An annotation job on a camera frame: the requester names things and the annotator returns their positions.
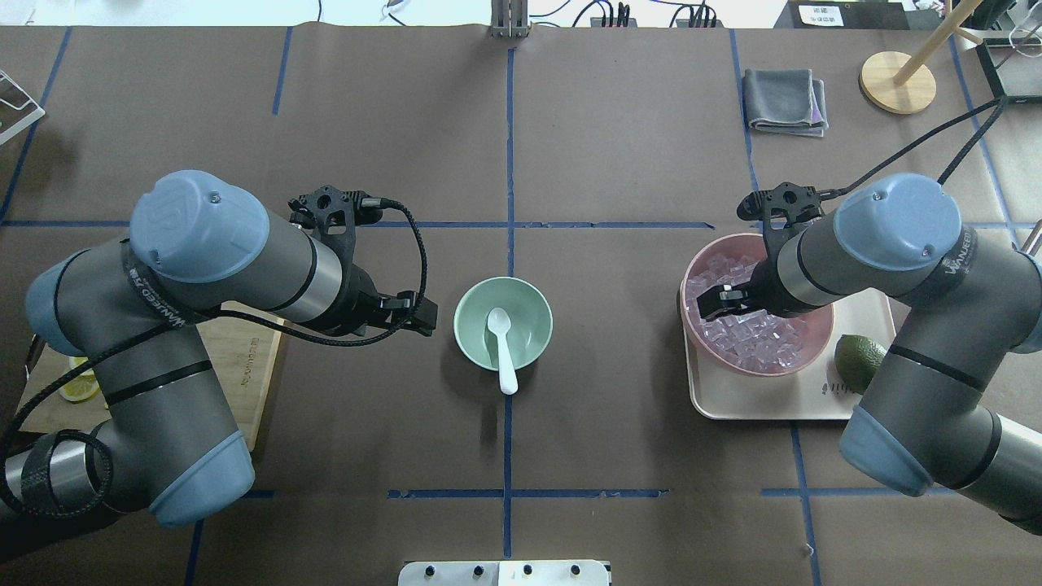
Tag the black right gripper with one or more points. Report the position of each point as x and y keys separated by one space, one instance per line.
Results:
x=763 y=290

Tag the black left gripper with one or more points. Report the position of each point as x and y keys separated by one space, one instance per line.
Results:
x=356 y=302

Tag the white plastic spoon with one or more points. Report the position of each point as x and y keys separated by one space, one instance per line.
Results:
x=498 y=322

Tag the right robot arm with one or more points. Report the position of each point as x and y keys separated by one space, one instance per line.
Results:
x=971 y=302

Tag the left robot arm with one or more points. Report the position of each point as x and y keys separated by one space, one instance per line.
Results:
x=197 y=249

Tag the pink bowl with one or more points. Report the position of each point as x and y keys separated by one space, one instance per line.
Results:
x=820 y=322

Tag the clear ice cubes pile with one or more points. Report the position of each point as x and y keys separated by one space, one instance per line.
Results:
x=759 y=342

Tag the mint green bowl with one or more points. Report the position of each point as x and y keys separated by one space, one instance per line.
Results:
x=530 y=316

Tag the cream plastic tray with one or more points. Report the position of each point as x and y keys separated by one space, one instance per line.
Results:
x=815 y=393

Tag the green avocado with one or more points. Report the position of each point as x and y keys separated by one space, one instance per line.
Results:
x=857 y=359

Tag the bamboo cutting board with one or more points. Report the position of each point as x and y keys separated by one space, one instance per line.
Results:
x=244 y=355

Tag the grey folded cloth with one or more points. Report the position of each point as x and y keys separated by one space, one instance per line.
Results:
x=786 y=101

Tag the wooden paper towel stand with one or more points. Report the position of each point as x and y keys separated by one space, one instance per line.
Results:
x=903 y=84

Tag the lower lemon slice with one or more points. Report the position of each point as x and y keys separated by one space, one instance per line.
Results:
x=80 y=389

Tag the black tray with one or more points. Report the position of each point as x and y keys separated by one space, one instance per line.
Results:
x=1009 y=73

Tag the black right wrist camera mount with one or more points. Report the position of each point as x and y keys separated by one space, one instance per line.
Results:
x=796 y=204

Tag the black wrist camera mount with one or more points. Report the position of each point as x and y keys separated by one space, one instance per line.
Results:
x=796 y=204
x=331 y=215

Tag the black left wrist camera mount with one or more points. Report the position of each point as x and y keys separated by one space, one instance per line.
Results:
x=331 y=215

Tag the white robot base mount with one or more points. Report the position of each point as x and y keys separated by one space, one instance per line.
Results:
x=507 y=572

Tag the aluminium frame post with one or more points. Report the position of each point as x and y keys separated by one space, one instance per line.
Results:
x=510 y=19

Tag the wire cup rack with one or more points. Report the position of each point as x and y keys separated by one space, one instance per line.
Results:
x=18 y=109

